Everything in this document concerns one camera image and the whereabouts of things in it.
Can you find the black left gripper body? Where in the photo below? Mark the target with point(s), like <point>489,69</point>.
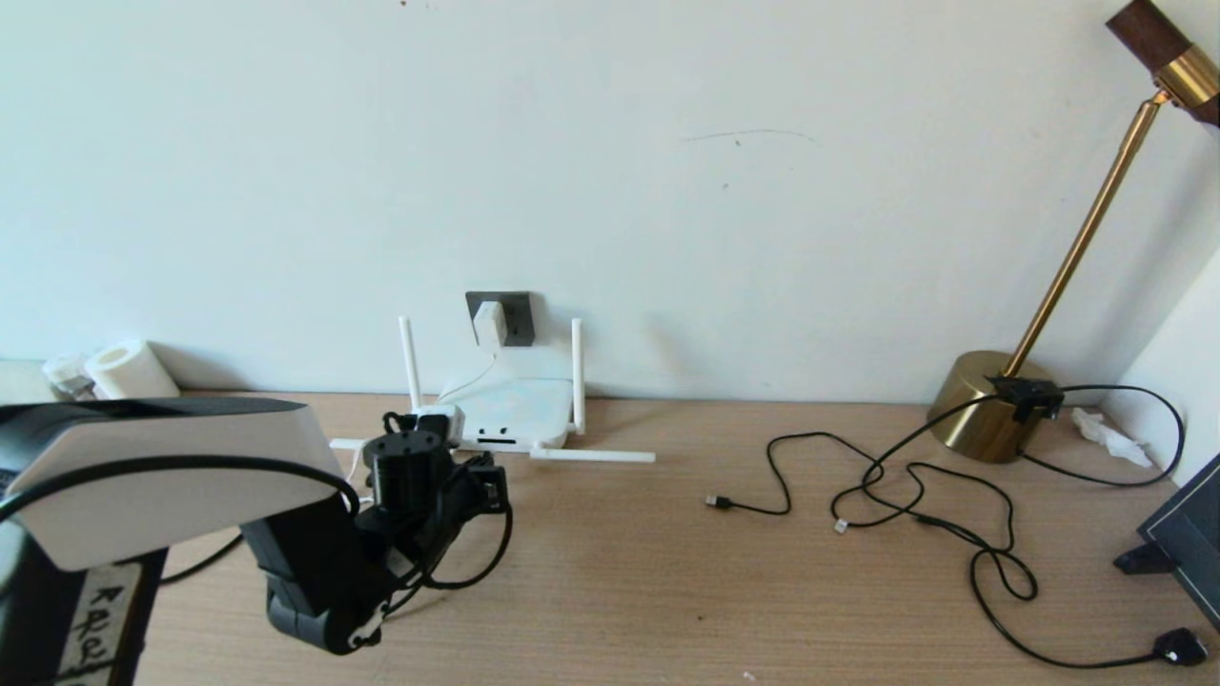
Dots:
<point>438,529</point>

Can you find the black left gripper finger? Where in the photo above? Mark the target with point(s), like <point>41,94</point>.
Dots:
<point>460,474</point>
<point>491,484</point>

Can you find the white power adapter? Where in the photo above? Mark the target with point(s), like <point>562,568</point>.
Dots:
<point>490,325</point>

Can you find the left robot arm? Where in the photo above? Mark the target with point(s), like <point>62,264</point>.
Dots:
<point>172,476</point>

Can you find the white router with four antennas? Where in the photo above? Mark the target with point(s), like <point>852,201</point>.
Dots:
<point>519,410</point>

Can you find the white paper roll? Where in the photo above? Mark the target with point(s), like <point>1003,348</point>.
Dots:
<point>133,372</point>

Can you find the brass desk lamp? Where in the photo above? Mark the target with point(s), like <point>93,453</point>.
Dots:
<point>982,419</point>

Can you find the black clip on lamp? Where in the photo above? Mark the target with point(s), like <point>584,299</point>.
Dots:
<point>1029,395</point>

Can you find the crumpled white tissue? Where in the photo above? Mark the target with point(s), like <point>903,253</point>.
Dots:
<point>1106,438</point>

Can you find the black plastic stand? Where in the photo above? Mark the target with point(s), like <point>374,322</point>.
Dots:
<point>1139,564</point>

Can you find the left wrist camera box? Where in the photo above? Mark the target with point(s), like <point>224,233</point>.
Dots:
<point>438,421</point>

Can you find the grey wall socket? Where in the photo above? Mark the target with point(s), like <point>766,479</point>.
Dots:
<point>521,318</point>

